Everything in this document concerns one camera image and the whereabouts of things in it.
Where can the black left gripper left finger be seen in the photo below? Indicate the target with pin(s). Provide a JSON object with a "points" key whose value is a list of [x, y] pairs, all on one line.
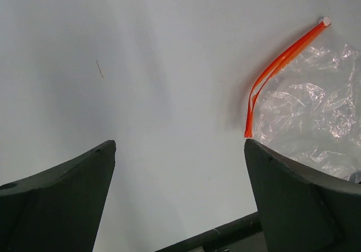
{"points": [[58, 209]]}

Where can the clear orange-zipper zip bag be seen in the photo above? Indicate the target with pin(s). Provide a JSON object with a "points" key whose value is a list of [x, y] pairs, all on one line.
{"points": [[306, 104]]}

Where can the black base bar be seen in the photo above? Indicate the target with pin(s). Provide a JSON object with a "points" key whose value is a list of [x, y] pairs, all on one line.
{"points": [[244, 234]]}

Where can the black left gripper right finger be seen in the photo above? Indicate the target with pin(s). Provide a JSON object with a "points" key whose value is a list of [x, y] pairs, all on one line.
{"points": [[300, 208]]}

